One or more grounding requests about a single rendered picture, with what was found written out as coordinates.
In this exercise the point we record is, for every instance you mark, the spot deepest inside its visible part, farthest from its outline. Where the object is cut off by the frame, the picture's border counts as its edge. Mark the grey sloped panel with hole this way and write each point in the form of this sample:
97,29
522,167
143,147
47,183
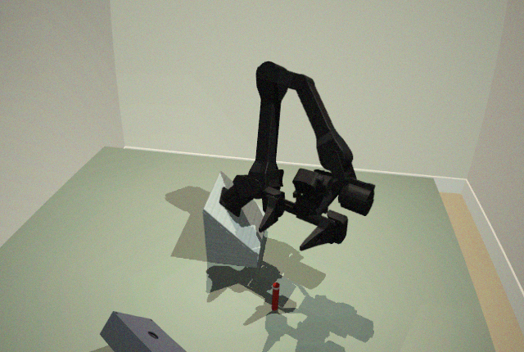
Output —
128,333

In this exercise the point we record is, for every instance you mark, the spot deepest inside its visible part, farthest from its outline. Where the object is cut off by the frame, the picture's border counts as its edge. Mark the red peg with white band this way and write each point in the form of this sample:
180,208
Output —
275,296

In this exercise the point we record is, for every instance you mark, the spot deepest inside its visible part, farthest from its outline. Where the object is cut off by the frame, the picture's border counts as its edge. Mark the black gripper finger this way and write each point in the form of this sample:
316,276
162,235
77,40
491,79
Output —
323,233
271,213

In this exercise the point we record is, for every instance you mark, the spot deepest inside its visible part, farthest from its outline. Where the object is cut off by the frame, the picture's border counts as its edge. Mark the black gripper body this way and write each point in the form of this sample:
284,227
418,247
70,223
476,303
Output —
307,209

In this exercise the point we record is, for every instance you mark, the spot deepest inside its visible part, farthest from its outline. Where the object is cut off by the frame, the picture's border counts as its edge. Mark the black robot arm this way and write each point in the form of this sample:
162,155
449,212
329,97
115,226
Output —
272,82

